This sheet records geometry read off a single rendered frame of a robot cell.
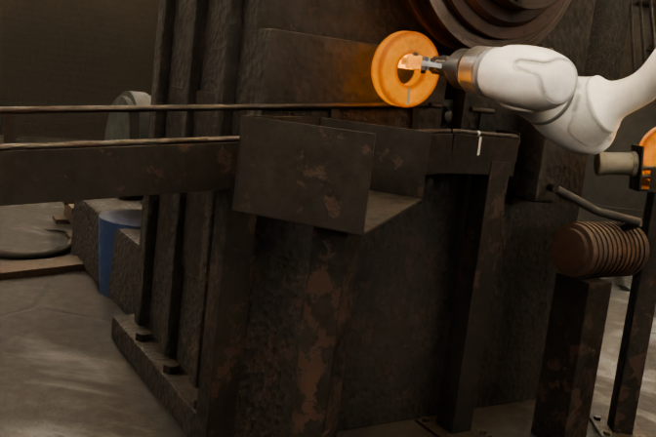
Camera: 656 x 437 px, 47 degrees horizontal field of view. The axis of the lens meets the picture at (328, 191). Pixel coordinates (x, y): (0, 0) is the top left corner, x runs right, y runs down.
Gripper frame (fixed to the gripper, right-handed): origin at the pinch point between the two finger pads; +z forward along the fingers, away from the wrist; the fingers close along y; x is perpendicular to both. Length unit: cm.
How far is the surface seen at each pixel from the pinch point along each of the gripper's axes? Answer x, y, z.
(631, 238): -33, 56, -19
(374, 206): -22.6, -26.8, -33.0
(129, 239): -65, -24, 95
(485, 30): 8.5, 16.2, -3.6
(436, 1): 12.6, 3.8, -1.5
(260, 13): 5.4, -27.6, 13.8
